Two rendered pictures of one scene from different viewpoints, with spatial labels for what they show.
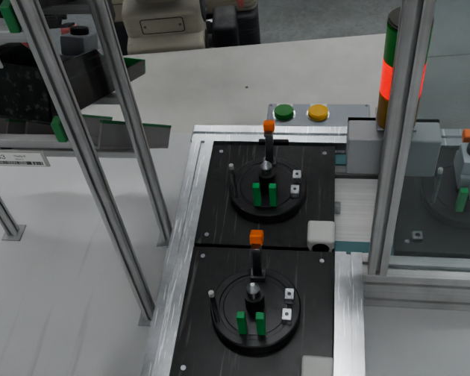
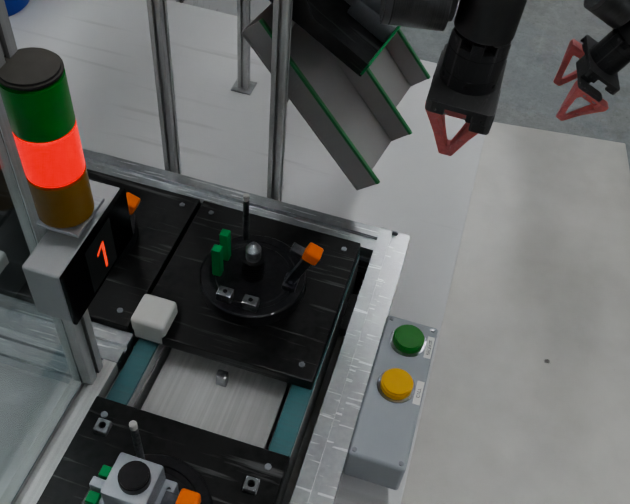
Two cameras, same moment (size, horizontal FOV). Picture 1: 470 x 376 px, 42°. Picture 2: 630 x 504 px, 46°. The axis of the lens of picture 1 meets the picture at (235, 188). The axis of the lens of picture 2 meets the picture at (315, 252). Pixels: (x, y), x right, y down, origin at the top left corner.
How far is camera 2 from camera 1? 103 cm
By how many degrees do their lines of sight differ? 54
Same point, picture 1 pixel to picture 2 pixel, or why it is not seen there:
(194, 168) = (326, 222)
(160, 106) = (515, 248)
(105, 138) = (255, 37)
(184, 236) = (226, 201)
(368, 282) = not seen: hidden behind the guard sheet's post
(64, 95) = not seen: outside the picture
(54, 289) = (242, 132)
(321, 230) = (153, 310)
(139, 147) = (276, 96)
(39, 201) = not seen: hidden behind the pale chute
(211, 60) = (622, 326)
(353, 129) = (99, 187)
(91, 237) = (299, 163)
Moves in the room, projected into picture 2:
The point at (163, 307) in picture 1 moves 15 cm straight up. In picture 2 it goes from (136, 169) to (124, 90)
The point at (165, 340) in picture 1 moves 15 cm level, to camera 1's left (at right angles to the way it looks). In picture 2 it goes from (98, 166) to (121, 104)
